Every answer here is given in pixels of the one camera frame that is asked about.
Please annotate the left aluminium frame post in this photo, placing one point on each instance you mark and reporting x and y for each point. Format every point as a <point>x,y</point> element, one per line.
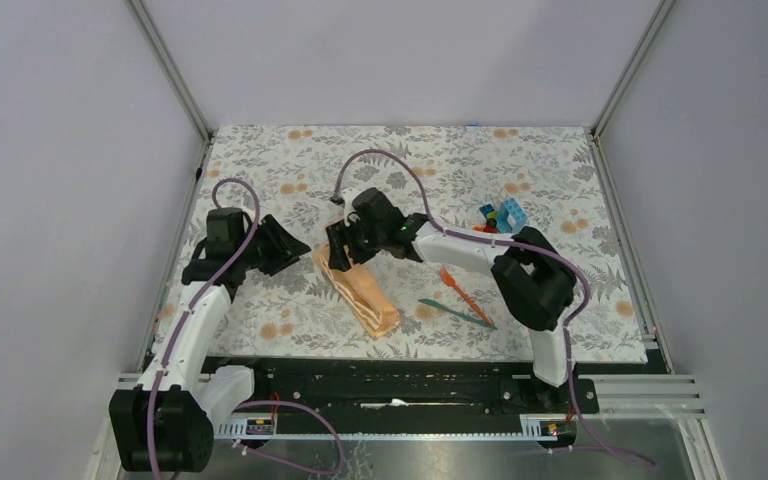
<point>169,68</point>

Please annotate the right aluminium frame post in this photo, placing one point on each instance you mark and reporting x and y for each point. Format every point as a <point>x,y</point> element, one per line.
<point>650,34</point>

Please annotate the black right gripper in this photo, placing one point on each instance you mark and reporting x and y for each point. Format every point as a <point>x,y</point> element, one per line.
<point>341,235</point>

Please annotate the orange plastic fork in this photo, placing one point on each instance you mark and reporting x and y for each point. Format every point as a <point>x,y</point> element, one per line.
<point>450,281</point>

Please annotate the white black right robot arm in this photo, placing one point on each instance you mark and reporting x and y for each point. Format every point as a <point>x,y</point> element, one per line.
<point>535,282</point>

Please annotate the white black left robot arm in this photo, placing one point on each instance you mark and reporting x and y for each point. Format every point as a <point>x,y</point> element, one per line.
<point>167,421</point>

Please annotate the peach satin napkin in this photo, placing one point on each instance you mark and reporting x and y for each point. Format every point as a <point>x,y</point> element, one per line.
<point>362,293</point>

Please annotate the colourful toy brick pile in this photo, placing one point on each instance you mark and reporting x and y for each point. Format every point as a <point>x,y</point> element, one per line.
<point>507,216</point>

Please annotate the aluminium frame post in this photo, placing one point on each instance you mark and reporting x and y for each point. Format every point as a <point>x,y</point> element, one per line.
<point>650,34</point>
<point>169,68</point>

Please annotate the floral patterned table mat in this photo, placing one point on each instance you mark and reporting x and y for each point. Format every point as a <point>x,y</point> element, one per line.
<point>452,171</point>

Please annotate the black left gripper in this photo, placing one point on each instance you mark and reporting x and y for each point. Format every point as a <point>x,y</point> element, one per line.
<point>284,248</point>

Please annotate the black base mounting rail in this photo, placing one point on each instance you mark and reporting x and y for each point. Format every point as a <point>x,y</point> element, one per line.
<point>404,397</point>

